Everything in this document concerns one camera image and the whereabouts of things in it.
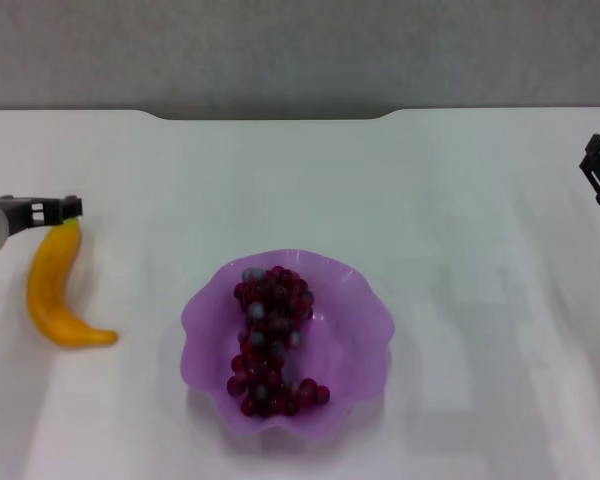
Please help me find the yellow banana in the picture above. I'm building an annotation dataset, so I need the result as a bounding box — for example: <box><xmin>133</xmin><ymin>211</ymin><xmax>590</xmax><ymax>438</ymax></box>
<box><xmin>26</xmin><ymin>218</ymin><xmax>120</xmax><ymax>347</ymax></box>

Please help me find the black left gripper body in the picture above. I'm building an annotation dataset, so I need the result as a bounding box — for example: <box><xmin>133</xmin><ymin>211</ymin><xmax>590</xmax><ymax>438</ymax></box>
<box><xmin>0</xmin><ymin>197</ymin><xmax>34</xmax><ymax>241</ymax></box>

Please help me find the purple wavy plastic bowl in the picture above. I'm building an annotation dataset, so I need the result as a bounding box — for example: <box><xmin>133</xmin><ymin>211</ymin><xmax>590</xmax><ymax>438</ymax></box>
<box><xmin>180</xmin><ymin>248</ymin><xmax>396</xmax><ymax>444</ymax></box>

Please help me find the dark red grape bunch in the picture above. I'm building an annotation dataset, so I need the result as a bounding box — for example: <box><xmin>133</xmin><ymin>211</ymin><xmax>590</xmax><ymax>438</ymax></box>
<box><xmin>226</xmin><ymin>265</ymin><xmax>331</xmax><ymax>419</ymax></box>

